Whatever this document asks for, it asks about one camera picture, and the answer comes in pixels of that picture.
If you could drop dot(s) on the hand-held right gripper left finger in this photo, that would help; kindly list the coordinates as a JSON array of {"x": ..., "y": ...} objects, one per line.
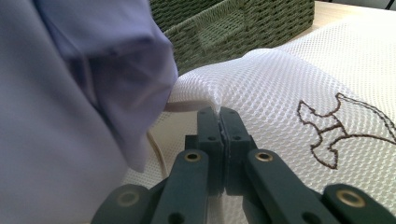
[{"x": 209, "y": 137}]

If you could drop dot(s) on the green woven basket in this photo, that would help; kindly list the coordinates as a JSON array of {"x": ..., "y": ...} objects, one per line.
[{"x": 236, "y": 28}]

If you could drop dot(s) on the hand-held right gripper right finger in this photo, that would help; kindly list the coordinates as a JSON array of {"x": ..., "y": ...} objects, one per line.
[{"x": 236, "y": 137}]

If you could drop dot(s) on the lavender cloth garment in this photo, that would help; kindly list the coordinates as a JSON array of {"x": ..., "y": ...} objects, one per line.
[{"x": 71, "y": 102}]

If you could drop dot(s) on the white mesh laundry bag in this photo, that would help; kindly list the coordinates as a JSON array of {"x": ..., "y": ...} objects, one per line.
[{"x": 280, "y": 102}]

